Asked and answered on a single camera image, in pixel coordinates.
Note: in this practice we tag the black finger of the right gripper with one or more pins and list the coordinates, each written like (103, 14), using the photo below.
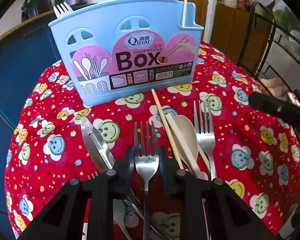
(283, 110)

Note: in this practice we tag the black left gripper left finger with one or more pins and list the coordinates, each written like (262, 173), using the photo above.
(63, 216)

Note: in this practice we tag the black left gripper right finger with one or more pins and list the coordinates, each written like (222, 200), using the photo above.
(212, 210)

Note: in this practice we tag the steel fork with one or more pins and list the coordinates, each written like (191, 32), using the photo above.
(203, 126)
(146, 164)

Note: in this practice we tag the white plastic fork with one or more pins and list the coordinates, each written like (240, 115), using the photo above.
(62, 9)

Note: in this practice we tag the blue kitchen counter cabinet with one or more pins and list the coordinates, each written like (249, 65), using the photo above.
(24, 54)

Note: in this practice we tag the black metal rack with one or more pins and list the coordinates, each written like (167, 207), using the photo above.
(280, 53)

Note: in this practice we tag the red smiley-print tablecloth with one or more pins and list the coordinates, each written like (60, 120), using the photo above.
(257, 154)

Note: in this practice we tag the steel table knife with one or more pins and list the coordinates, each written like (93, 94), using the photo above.
(104, 160)

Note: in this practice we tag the wooden shelf cabinet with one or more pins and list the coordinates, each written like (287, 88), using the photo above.
(230, 27)

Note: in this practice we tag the white plastic spoon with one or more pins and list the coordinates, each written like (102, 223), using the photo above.
(187, 131)

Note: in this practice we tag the light blue chopsticks box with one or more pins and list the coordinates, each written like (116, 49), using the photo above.
(119, 48)

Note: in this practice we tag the black air fryer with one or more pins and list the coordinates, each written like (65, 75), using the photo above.
(32, 8)

